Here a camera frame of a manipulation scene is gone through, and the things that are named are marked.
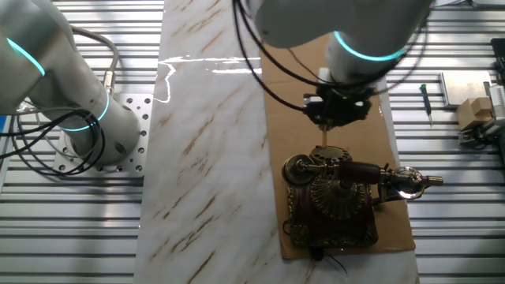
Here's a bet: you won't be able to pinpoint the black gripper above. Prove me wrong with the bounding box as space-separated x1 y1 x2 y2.
304 84 374 132

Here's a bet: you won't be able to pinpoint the brass and red phone handset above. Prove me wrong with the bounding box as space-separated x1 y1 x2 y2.
281 153 444 200

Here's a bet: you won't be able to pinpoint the red and brass rotary phone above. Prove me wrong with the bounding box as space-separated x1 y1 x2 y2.
282 144 380 249

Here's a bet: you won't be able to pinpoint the green capped black screwdriver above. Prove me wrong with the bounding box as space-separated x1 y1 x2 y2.
419 83 434 128

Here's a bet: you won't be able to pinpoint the brown cardboard sheet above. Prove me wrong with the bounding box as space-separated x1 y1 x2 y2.
259 33 417 260

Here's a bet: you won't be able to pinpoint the white marble pattern board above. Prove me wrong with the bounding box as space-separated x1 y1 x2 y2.
133 0 420 284

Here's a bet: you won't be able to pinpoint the flat silver metal box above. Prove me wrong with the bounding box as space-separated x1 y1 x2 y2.
439 69 493 108

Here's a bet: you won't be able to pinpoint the small cardboard box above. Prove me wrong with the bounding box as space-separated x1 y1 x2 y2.
456 96 493 132

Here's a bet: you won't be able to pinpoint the black box device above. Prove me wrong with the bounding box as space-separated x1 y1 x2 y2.
490 37 505 86

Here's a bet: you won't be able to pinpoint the dark handset cord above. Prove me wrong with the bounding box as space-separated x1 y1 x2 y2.
370 162 399 207

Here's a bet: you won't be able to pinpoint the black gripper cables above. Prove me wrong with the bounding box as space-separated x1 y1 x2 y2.
232 0 429 114

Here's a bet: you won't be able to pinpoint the thin black phone line wire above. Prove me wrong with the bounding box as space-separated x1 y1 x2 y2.
309 247 349 275

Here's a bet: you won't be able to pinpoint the small grey camera on bracket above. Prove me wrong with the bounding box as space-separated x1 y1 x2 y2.
457 118 505 150

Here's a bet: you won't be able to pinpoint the ribbed silver camera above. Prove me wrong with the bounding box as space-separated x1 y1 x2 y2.
488 84 505 127

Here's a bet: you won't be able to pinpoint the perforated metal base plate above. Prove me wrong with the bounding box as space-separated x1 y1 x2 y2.
53 93 154 179

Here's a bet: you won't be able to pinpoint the thick grey robot cable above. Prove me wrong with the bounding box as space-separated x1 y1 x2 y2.
70 25 121 95

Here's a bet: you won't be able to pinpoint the black cable bundle at base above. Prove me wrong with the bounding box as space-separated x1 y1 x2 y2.
0 108 107 178

